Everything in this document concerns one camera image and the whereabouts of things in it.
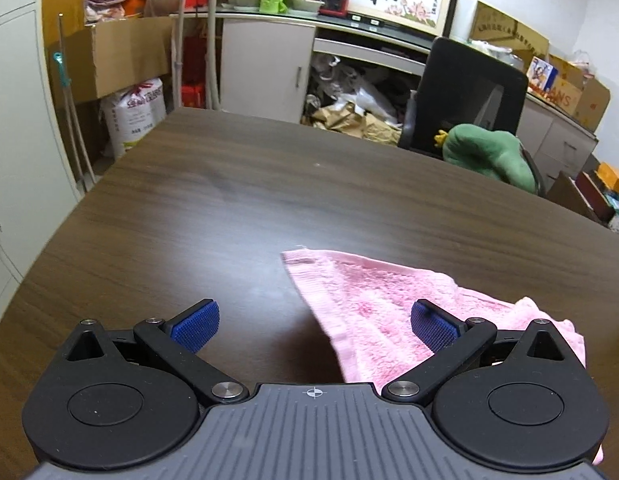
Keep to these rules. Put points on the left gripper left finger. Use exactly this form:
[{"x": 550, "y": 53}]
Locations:
[{"x": 173, "y": 344}]

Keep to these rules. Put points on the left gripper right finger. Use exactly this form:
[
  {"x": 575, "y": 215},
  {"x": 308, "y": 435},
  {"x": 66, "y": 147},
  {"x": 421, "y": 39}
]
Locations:
[{"x": 456, "y": 345}]

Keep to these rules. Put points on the pink terry towel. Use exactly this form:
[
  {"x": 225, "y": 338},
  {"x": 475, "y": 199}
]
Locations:
[{"x": 527, "y": 405}]

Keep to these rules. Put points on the white rice sack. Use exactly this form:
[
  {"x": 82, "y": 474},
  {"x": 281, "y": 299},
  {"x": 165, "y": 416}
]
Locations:
[{"x": 130, "y": 114}]

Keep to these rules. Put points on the black office chair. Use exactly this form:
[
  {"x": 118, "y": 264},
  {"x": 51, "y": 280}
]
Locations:
[{"x": 463, "y": 85}]

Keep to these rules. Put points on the cardboard box with KANS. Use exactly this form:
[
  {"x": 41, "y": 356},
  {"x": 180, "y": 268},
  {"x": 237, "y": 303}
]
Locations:
[{"x": 570, "y": 89}]

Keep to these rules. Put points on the white cabinet with door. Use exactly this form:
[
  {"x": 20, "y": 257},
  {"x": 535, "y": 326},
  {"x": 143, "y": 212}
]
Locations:
[{"x": 265, "y": 67}]

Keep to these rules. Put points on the large cardboard box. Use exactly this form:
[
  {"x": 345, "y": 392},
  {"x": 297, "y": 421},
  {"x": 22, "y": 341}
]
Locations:
[{"x": 110, "y": 56}]

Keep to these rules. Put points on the gold plaque board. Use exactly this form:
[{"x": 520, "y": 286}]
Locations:
[{"x": 501, "y": 30}]

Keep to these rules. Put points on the green plant pot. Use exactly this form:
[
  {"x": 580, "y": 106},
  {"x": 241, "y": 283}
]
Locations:
[{"x": 273, "y": 7}]

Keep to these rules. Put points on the red appliance base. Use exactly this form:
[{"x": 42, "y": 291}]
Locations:
[{"x": 336, "y": 8}]

